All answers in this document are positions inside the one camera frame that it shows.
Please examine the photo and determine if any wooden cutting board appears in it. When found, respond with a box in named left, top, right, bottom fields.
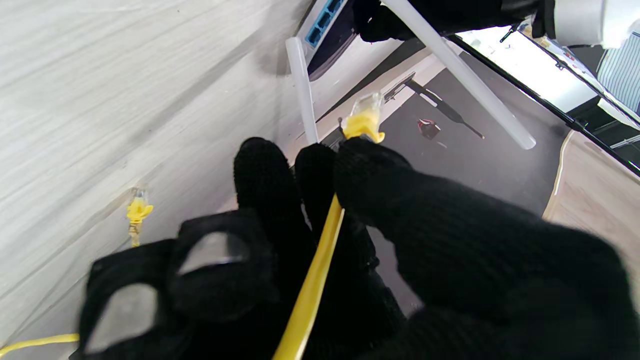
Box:
left=542, top=129, right=640, bottom=281

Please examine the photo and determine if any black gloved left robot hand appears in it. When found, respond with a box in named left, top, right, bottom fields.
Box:
left=352, top=0, right=556, bottom=43

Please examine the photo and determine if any black metal frame bar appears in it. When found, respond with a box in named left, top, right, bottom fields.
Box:
left=447, top=34, right=640, bottom=177

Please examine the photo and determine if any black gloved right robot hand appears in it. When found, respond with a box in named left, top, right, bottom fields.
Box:
left=70, top=136, right=640, bottom=360

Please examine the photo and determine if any yellow Ethernet cable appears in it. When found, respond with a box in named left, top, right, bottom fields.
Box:
left=0, top=92, right=386, bottom=360

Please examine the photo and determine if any small red black object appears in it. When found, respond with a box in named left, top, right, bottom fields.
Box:
left=417, top=119, right=442, bottom=141

